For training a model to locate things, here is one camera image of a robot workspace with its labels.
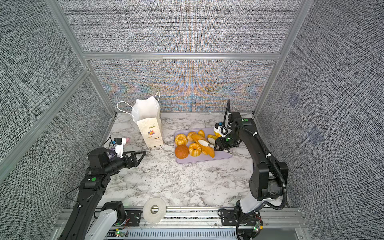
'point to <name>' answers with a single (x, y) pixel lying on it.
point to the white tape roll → (151, 218)
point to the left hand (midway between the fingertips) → (140, 153)
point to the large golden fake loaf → (209, 150)
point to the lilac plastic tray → (220, 154)
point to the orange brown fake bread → (181, 151)
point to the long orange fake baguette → (201, 133)
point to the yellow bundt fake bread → (181, 139)
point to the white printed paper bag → (146, 112)
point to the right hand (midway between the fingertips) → (220, 146)
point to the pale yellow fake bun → (189, 136)
